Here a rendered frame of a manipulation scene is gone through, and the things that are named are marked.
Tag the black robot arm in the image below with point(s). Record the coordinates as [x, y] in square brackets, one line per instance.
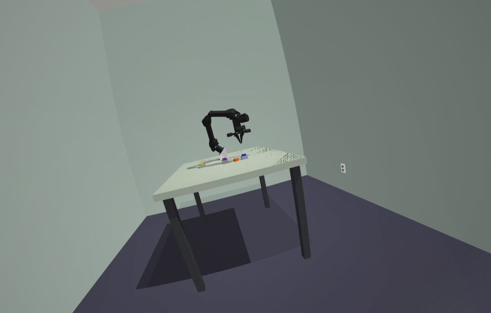
[230, 113]

